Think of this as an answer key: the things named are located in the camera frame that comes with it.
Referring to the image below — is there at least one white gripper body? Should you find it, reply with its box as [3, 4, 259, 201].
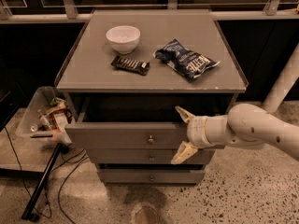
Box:
[187, 116, 213, 148]

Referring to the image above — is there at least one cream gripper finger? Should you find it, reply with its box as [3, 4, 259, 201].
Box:
[175, 105, 195, 123]
[171, 141, 198, 165]

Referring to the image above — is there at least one grey top drawer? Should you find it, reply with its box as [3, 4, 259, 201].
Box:
[66, 93, 221, 149]

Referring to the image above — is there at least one grey drawer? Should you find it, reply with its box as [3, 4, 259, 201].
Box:
[66, 93, 221, 149]
[85, 148, 216, 165]
[98, 169, 205, 185]

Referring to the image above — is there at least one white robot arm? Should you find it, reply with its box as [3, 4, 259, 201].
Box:
[171, 45, 299, 164]

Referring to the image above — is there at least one grey drawer cabinet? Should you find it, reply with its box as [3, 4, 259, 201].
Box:
[55, 10, 248, 172]

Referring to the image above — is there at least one grey bottom drawer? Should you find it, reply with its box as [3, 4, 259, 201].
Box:
[98, 169, 205, 185]

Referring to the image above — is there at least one grey middle drawer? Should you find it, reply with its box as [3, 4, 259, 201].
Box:
[85, 148, 216, 165]

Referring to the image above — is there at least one blue chip bag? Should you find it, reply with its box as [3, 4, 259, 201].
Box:
[154, 39, 219, 81]

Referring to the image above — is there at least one black snack bar wrapper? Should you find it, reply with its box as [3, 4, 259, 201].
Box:
[111, 56, 150, 76]

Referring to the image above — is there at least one white ceramic bowl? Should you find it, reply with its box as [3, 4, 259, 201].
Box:
[106, 25, 141, 54]

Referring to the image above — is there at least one brown labelled snack package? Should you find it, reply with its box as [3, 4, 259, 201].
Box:
[46, 107, 68, 132]

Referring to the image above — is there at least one green snack packet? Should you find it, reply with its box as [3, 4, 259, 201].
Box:
[50, 97, 65, 107]

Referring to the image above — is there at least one clear plastic bin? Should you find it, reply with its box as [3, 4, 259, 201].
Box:
[16, 87, 73, 147]

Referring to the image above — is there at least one metal window railing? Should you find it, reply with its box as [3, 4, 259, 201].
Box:
[0, 0, 299, 23]

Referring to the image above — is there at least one black metal stand leg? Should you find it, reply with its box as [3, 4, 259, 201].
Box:
[21, 144, 63, 220]

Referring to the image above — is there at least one black floor cable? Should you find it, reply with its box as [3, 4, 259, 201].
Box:
[3, 126, 90, 224]

